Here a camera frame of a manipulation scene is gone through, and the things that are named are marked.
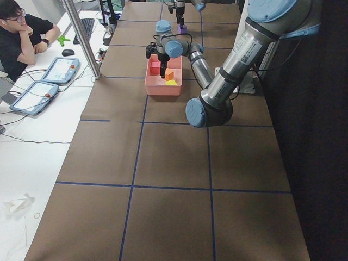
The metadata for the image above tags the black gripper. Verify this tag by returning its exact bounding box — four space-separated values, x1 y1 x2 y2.
145 42 167 79
167 0 185 27

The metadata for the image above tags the red foam cube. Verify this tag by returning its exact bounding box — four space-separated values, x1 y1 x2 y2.
150 61 161 76

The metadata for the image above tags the orange foam cube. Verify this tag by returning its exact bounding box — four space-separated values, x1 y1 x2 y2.
164 68 174 81

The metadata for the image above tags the purple foam cube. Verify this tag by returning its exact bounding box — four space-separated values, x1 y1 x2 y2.
177 24 187 34

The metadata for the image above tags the yellow foam cube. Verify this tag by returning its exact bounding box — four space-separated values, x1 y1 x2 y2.
165 79 177 86

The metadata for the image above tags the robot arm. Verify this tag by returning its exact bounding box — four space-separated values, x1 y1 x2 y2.
163 0 236 28
146 0 322 128

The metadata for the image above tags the pink plastic bin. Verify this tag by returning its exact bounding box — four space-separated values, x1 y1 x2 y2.
145 54 183 96

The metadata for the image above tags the black keyboard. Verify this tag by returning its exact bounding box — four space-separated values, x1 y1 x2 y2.
80 18 95 42

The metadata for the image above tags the black computer mouse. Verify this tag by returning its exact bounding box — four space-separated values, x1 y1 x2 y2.
61 49 75 57

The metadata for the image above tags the upper teach pendant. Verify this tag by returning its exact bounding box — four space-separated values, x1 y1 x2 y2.
41 57 80 85

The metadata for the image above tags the teach pendant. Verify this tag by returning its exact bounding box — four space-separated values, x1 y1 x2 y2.
10 80 59 116
41 57 80 85

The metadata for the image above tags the green plastic clamp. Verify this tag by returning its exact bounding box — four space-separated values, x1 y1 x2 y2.
57 35 70 47

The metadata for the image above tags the lower teach pendant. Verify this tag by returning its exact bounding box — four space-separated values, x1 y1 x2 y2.
10 80 59 116

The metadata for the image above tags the seated person in black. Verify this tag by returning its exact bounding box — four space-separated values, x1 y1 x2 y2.
1 1 60 82

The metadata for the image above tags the crumpled clear plastic wrap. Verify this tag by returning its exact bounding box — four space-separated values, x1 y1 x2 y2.
1 193 35 219

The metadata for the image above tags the aluminium frame post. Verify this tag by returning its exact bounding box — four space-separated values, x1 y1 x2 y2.
62 0 101 80

